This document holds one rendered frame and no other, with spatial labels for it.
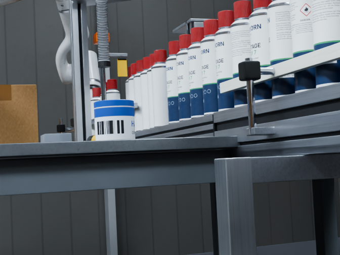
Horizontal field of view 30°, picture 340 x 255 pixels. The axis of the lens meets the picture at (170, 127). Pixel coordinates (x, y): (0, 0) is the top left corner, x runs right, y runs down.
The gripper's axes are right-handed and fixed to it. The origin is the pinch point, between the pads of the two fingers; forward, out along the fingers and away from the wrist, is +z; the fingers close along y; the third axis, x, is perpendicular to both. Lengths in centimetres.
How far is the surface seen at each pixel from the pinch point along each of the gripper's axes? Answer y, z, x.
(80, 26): -14, -9, -55
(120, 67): -2.3, 2.2, -49.7
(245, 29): -1, 37, -126
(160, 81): -1, 23, -79
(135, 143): -24, 57, -122
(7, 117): -31.3, -8.4, 8.0
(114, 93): 0.2, 1.5, -30.6
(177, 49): 0, 21, -91
